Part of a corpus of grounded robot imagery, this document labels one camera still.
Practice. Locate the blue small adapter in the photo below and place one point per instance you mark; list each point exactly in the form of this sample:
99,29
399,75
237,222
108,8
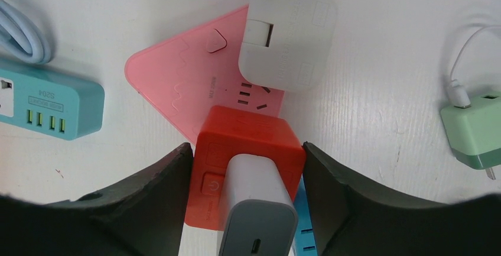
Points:
304,240

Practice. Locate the teal power strip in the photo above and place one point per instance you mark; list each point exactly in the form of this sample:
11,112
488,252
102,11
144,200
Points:
49,102

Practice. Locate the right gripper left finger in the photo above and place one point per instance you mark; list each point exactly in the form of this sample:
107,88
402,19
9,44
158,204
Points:
142,214

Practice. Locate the white square charger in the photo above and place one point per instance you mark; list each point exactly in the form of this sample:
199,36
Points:
286,43

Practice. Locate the pink triangular power strip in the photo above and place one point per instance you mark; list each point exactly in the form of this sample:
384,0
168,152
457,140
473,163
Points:
185,76

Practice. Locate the light green plug charger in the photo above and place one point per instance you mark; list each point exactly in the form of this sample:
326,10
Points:
472,125

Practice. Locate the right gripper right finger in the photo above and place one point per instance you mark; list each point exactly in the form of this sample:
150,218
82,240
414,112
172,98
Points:
352,214

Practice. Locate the red cube adapter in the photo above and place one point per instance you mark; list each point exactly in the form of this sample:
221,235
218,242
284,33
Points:
226,133

